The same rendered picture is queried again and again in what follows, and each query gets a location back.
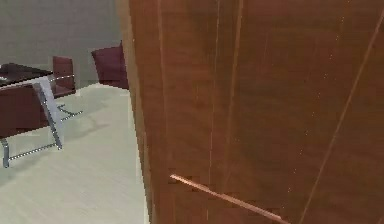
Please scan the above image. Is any brown wooden room door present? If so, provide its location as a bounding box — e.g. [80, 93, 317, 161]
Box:
[115, 0, 384, 224]

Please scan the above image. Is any dark glass top table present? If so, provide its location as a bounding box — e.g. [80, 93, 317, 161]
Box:
[0, 62, 64, 150]

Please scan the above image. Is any maroon chair with metal frame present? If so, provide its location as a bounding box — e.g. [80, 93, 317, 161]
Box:
[0, 83, 64, 169]
[51, 55, 84, 122]
[90, 40, 130, 90]

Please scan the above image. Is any copper bar door handle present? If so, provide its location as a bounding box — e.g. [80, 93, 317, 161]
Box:
[169, 173, 290, 224]

